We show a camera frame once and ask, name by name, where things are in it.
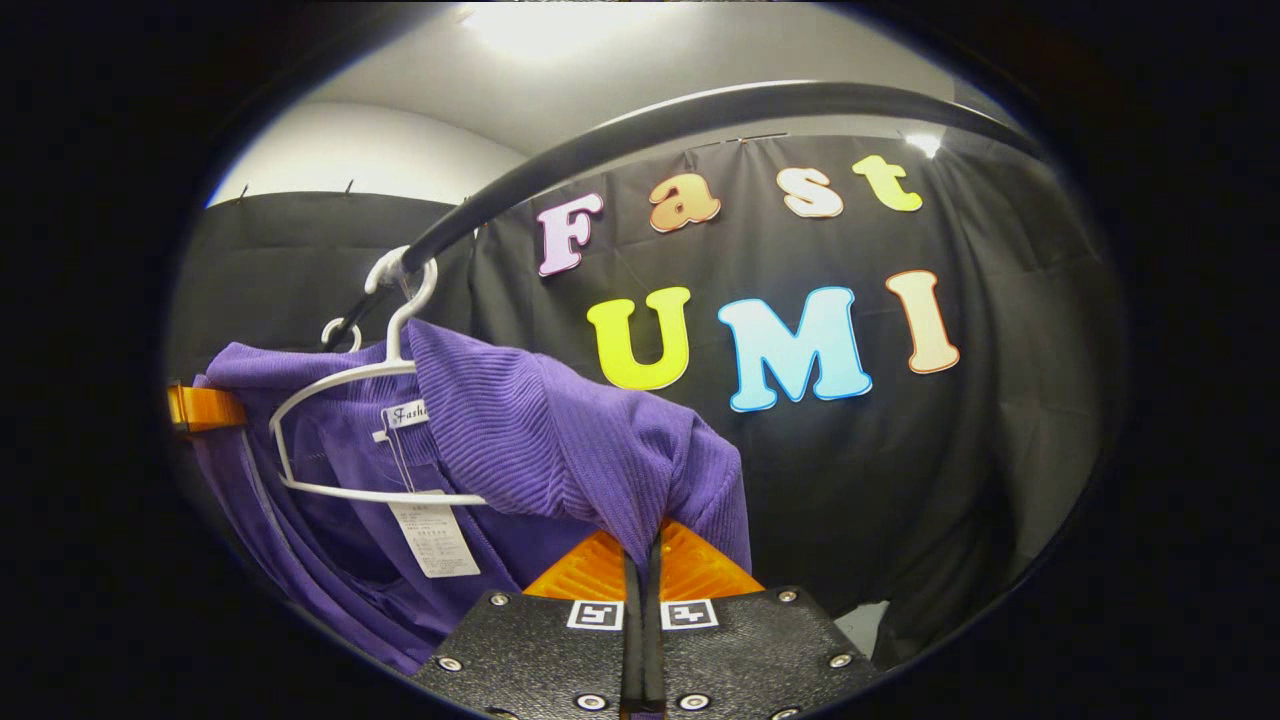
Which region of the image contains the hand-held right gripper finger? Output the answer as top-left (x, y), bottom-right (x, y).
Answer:
top-left (412, 530), bottom-right (643, 720)
top-left (645, 520), bottom-right (886, 720)

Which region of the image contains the large ceiling light panel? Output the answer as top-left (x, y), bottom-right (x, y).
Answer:
top-left (460, 0), bottom-right (701, 61)

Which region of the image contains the black metal clothes rack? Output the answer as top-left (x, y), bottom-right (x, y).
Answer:
top-left (318, 80), bottom-right (1046, 351)

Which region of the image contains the purple ribbed garment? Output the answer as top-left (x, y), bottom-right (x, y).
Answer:
top-left (190, 318), bottom-right (753, 676)

